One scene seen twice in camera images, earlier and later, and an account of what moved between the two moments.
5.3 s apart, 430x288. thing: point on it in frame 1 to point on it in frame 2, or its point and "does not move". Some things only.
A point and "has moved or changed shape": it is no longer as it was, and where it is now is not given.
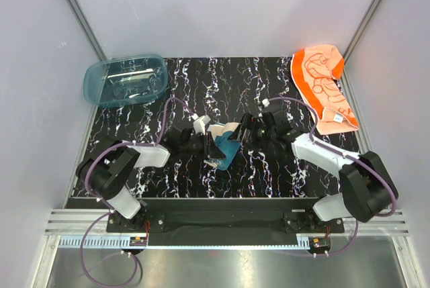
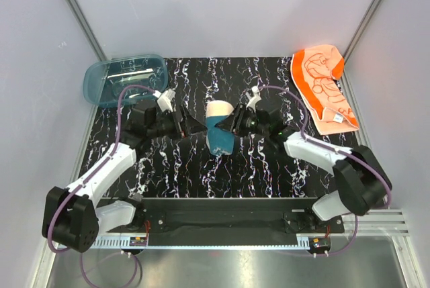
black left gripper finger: [209, 148] to [192, 125]
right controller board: [319, 244] does not move
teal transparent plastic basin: [125, 80] does not move
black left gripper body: [195, 146] to [168, 125]
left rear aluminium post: [78, 13] does not move
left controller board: [138, 241] does not move
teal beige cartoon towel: [229, 147] has moved or changed shape
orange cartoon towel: [316, 70] does not move
